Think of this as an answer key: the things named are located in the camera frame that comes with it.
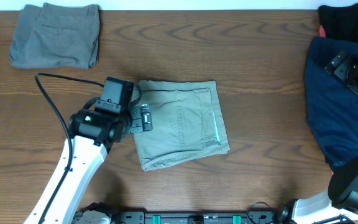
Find beige khaki shorts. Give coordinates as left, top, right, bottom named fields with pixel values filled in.
left=134, top=80, right=230, bottom=172

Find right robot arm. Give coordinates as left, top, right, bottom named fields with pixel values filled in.
left=278, top=37, right=358, bottom=223

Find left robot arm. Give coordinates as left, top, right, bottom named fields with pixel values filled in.
left=26, top=98, right=152, bottom=223

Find black garment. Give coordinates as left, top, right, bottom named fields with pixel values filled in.
left=318, top=3, right=358, bottom=43

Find navy blue shorts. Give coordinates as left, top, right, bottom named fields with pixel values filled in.
left=305, top=37, right=358, bottom=172

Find red garment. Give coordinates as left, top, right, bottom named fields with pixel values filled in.
left=319, top=26, right=326, bottom=37

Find folded grey shorts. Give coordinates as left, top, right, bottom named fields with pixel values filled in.
left=9, top=3, right=101, bottom=69

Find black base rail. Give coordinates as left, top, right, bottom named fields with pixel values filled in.
left=73, top=210, right=279, bottom=224

